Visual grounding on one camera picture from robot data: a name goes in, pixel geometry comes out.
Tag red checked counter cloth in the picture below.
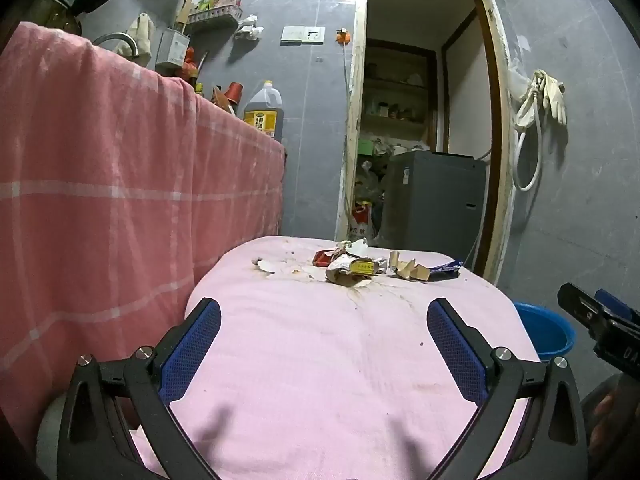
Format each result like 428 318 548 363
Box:
1 23 285 450

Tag person's right hand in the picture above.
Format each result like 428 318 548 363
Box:
589 387 637 455

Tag wall spice rack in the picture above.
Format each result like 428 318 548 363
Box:
174 0 243 35

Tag red white bag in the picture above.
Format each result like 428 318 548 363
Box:
349 200 374 242

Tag chrome kitchen faucet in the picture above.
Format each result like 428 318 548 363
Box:
92 31 140 59

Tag white hose loop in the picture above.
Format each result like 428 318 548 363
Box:
512 89 545 193

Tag white wall switch panel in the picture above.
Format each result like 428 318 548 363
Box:
280 26 326 44

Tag green box on shelf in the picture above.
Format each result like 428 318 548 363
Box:
358 139 374 156

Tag orange wall hook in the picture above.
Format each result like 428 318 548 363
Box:
335 28 352 47

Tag pink table cloth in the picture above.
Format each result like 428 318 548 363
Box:
130 235 542 480

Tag large soy sauce jug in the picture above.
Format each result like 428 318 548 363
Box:
243 80 284 141

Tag red cup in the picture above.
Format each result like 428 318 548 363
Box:
224 81 243 105

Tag wooden door frame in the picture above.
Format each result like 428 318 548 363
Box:
334 0 515 284

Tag white rubber gloves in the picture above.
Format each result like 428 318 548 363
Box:
514 70 567 131

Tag blue snack wrapper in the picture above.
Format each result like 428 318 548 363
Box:
427 260 463 282

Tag red white snack packet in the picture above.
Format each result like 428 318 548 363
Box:
312 247 343 268

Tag blue plastic basin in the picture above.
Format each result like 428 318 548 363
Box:
514 302 576 362

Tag white electrical box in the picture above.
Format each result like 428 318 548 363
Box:
155 28 190 70

